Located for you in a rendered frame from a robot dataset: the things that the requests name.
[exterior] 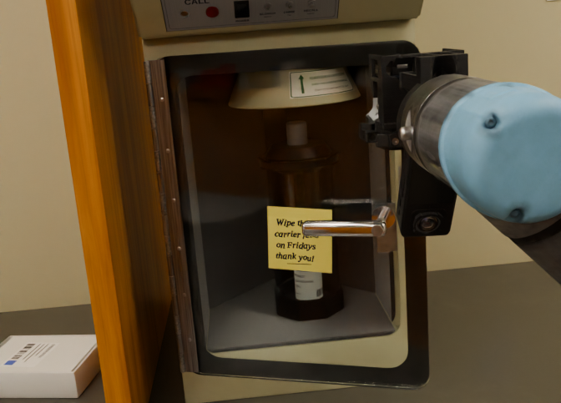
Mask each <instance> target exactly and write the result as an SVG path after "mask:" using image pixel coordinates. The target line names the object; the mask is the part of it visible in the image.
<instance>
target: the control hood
mask: <svg viewBox="0 0 561 403"><path fill-rule="evenodd" d="M129 1H130V4H131V8H132V11H133V15H134V21H135V24H136V28H137V31H138V35H139V37H141V38H142V40H143V39H154V38H174V37H185V36H196V35H207V34H218V33H239V32H250V31H260V30H271V29H282V28H303V27H315V26H326V25H337V24H348V23H368V22H379V21H390V20H401V19H412V18H417V17H418V16H420V14H421V10H422V4H423V0H339V9H338V18H334V19H323V20H312V21H301V22H290V23H269V24H258V25H247V26H236V27H225V28H204V29H193V30H183V31H172V32H167V31H166V26H165V22H164V14H163V10H162V6H161V1H160V0H129Z"/></svg>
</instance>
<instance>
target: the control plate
mask: <svg viewBox="0 0 561 403"><path fill-rule="evenodd" d="M160 1H161V6H162V10H163V14H164V22H165V26H166V31H167V32H172V31H183V30H193V29H204V28H225V27H236V26H247V25H258V24H269V23H290V22H301V21H312V20H323V19H334V18H338V9H339V0H315V1H316V4H315V5H314V6H313V7H310V6H309V5H307V2H308V1H309V0H249V10H250V17H249V18H235V7H234V1H245V0H160ZM289 1H291V2H293V7H292V8H288V7H286V3H287V2H289ZM265 3H271V8H270V10H266V9H265V8H264V4H265ZM208 7H216V8H218V10H219V14H218V16H217V17H215V18H210V17H208V16H207V15H206V9H207V8H208ZM182 10H187V11H188V12H189V13H190V15H189V16H188V17H186V18H183V17H181V16H180V15H179V13H180V11H182Z"/></svg>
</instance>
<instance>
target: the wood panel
mask: <svg viewBox="0 0 561 403"><path fill-rule="evenodd" d="M46 5H47V11H48V21H49V27H50V33H51V39H52V45H53V55H54V61H55V67H56V72H57V78H58V89H59V94H60V100H61V106H62V111H63V122H64V127H65V133H66V139H67V145H68V156H69V162H70V167H71V173H72V179H73V189H74V195H75V200H76V206H77V212H78V222H79V228H80V234H81V240H82V246H83V256H84V262H85V268H86V274H87V279H88V290H89V295H90V301H91V307H92V312H93V323H94V329H95V334H96V341H97V347H98V352H99V363H100V368H101V374H102V380H103V386H104V396H105V402H106V403H149V398H150V393H151V390H152V385H153V382H154V375H155V371H156V367H157V363H158V359H159V353H160V348H161V345H162V340H163V337H164V330H165V326H166V322H167V318H168V314H169V307H170V304H171V300H172V299H171V291H170V284H169V271H168V264H167V257H166V256H167V255H166V249H165V242H164V229H163V222H162V214H161V208H160V201H159V187H158V180H157V172H156V166H155V159H154V146H153V139H152V131H151V129H152V128H151V124H150V117H149V104H148V96H147V89H146V84H147V83H146V82H145V76H144V52H143V44H142V38H141V37H139V35H138V31H137V28H136V24H135V21H134V15H133V11H132V8H131V4H130V1H129V0H46Z"/></svg>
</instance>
